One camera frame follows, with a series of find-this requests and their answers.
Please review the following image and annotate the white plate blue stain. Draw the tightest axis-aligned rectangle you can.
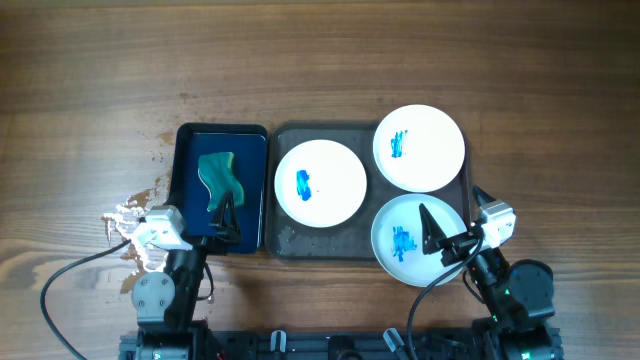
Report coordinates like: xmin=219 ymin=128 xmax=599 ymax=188
xmin=274 ymin=139 xmax=367 ymax=228

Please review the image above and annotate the left black cable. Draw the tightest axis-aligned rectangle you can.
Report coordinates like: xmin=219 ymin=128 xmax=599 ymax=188
xmin=39 ymin=239 xmax=134 ymax=360

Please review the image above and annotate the blue rectangular water tray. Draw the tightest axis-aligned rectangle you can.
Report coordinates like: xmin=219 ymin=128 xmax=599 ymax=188
xmin=166 ymin=123 xmax=268 ymax=254

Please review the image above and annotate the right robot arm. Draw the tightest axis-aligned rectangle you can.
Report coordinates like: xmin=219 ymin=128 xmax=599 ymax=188
xmin=419 ymin=186 xmax=555 ymax=331

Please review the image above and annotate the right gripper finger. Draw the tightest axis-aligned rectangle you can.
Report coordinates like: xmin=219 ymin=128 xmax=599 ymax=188
xmin=472 ymin=185 xmax=495 ymax=207
xmin=419 ymin=204 xmax=447 ymax=255

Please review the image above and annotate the green yellow sponge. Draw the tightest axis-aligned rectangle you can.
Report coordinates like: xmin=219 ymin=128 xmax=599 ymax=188
xmin=198 ymin=152 xmax=245 ymax=212

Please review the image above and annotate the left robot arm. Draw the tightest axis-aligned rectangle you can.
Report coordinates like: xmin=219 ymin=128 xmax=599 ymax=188
xmin=132 ymin=191 xmax=242 ymax=333

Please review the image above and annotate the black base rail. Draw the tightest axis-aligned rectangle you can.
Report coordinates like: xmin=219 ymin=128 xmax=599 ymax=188
xmin=118 ymin=328 xmax=565 ymax=360

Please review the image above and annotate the dark brown serving tray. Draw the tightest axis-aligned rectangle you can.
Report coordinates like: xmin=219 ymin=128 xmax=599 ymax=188
xmin=263 ymin=121 xmax=407 ymax=262

